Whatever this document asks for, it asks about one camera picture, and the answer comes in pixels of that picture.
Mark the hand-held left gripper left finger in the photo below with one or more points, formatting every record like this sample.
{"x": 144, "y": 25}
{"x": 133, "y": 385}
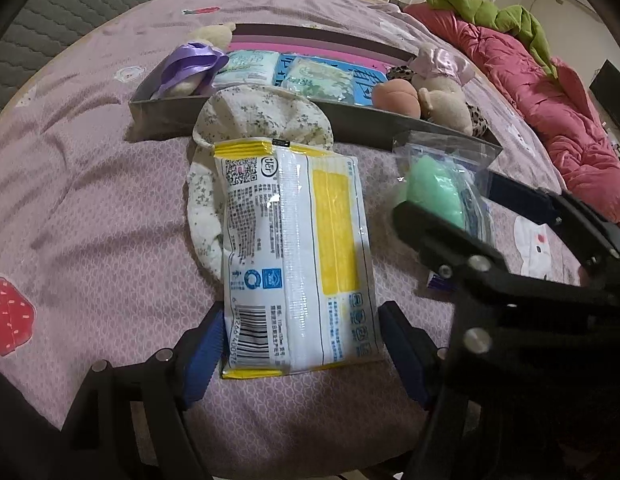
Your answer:
{"x": 205, "y": 355}

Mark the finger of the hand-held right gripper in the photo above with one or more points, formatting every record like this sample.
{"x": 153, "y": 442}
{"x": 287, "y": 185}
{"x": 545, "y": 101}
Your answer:
{"x": 439, "y": 240}
{"x": 519, "y": 195}

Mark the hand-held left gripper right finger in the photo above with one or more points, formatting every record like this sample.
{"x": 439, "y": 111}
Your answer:
{"x": 404, "y": 355}

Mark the green sponge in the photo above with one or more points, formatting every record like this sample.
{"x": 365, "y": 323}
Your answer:
{"x": 434, "y": 185}

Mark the beige teddy bear pink bow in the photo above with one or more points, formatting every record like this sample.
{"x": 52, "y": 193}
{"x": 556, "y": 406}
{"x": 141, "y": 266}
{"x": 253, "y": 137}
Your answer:
{"x": 444, "y": 100}

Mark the yellow white wet wipes packet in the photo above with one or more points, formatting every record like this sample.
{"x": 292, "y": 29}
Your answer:
{"x": 290, "y": 260}

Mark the grey box pink inside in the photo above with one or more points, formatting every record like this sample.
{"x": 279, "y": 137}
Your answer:
{"x": 365, "y": 120}

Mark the peach plush toy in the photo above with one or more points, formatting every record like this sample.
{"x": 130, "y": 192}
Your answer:
{"x": 394, "y": 97}

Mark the green tissue pack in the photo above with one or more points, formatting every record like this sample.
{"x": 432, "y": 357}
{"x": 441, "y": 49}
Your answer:
{"x": 315, "y": 80}
{"x": 250, "y": 65}

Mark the cream teddy bear purple skirt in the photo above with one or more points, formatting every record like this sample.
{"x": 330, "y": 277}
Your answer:
{"x": 190, "y": 62}

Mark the leopard print cloth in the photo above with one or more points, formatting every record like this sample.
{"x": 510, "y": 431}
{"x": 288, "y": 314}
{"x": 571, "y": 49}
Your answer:
{"x": 477, "y": 120}

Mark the pink quilt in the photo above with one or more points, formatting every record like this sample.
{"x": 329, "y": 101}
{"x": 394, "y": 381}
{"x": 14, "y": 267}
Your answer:
{"x": 554, "y": 110}

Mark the black television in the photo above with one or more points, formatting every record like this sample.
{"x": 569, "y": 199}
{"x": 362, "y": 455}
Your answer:
{"x": 614, "y": 80}

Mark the green quilt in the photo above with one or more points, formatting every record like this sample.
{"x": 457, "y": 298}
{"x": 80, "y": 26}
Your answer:
{"x": 489, "y": 15}

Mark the purple printed bed sheet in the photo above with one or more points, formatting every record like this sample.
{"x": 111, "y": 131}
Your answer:
{"x": 90, "y": 185}

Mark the floral fabric pouch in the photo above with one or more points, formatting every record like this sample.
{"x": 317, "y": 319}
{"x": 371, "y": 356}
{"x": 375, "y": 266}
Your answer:
{"x": 260, "y": 115}

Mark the grey quilted headboard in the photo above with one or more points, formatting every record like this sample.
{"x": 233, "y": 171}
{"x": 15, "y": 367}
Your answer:
{"x": 90, "y": 0}

